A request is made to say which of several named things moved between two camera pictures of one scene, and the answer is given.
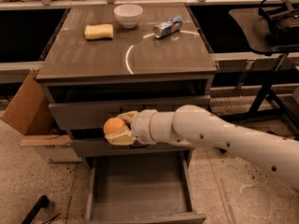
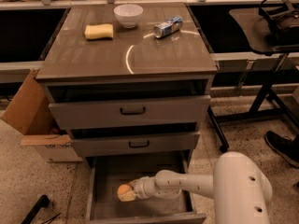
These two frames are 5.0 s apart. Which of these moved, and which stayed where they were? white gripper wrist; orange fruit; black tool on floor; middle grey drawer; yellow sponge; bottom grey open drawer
Moved: white gripper wrist; orange fruit
Stayed: black tool on floor; bottom grey open drawer; middle grey drawer; yellow sponge
